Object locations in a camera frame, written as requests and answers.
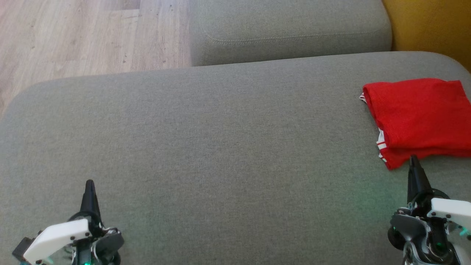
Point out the red basketball jersey white sleeves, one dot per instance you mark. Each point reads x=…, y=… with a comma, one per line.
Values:
x=419, y=110

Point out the large grey sofa seat cushion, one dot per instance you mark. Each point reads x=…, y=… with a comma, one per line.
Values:
x=220, y=154

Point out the small grey sofa cushion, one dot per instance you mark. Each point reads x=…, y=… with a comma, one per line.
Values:
x=287, y=33

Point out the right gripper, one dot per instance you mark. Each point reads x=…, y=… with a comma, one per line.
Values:
x=445, y=213

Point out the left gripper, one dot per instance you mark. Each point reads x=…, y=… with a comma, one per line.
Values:
x=59, y=239

